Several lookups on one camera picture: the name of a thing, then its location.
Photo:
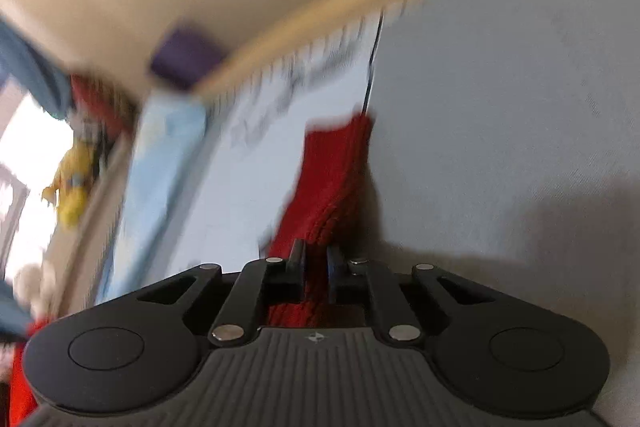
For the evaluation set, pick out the yellow plush toy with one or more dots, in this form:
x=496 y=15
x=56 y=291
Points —
x=72 y=189

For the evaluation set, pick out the red knit sweater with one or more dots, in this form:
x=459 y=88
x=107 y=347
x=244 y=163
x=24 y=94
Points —
x=330 y=167

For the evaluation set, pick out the purple box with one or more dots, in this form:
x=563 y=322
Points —
x=187 y=56

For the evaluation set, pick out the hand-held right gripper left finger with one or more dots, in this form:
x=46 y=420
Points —
x=296 y=268

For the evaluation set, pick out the wooden bed frame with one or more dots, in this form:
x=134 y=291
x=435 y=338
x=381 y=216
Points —
x=320 y=2

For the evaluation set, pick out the red cloth pile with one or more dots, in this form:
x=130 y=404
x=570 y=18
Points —
x=25 y=372

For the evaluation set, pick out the white plush toy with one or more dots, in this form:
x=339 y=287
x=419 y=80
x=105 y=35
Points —
x=35 y=287

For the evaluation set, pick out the blue cloth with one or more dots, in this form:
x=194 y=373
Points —
x=11 y=309
x=30 y=67

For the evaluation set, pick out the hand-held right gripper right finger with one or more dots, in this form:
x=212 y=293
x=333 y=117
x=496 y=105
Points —
x=334 y=264

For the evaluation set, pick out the grey bed sheet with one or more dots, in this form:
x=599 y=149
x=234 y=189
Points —
x=500 y=107

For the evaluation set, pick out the light blue pillow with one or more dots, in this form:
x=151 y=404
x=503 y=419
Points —
x=160 y=167

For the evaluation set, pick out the white printed bed sheet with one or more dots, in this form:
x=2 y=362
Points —
x=250 y=187

